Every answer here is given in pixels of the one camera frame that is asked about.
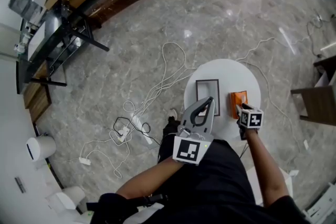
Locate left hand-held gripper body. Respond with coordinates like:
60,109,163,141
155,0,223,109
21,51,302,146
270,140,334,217
172,126,214,166

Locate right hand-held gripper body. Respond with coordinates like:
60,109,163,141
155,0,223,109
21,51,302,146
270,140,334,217
235,102,264,141

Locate orange packet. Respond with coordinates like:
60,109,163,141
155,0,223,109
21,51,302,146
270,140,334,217
230,90,249,119

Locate brown wooden box tray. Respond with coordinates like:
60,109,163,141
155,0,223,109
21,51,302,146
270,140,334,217
195,78,221,116

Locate person's left forearm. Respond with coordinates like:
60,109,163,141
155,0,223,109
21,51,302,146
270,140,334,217
117,157,184,200

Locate person's right forearm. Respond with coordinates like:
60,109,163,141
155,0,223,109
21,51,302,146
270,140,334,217
245,130,291,207

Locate person's black clothing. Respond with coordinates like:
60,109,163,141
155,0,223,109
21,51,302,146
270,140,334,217
86,115,312,224

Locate long white power strip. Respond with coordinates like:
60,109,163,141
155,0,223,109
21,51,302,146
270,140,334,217
132,115,153,150

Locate round white side table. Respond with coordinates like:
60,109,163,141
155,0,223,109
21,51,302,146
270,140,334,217
183,58,262,141

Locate white power socket block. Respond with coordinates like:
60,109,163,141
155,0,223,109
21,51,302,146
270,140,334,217
116,125,131,143

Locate dark wooden vanity cabinet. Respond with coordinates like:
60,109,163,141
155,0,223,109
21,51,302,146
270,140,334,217
290,55,336,123

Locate white wash basin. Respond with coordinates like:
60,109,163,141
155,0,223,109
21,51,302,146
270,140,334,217
245,166,293,205

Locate white chest-worn device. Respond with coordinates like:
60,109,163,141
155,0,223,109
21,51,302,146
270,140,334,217
131,203,165,224

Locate white floor appliance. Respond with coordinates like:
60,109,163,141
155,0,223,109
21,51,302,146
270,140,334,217
301,196,336,218

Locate white cylindrical bin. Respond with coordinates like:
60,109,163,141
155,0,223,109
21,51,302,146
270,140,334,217
25,134,57,162

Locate wooden drawer cabinet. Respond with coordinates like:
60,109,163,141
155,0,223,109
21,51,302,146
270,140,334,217
23,70,53,124

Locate white rectangular board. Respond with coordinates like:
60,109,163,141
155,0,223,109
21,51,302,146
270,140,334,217
27,20,47,60

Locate clear plastic container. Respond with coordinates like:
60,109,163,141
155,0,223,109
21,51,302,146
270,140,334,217
9,0,48,22

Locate black chest harness strap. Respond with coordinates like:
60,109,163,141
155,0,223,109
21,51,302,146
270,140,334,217
86,193,169,212

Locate black cable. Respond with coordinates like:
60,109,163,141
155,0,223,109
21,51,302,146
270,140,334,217
306,20,323,58
113,116,161,146

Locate black metal frame desk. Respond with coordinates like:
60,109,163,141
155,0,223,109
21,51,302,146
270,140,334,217
16,0,110,95

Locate grey wall switch panel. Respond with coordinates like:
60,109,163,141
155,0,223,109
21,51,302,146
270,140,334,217
14,177,26,194

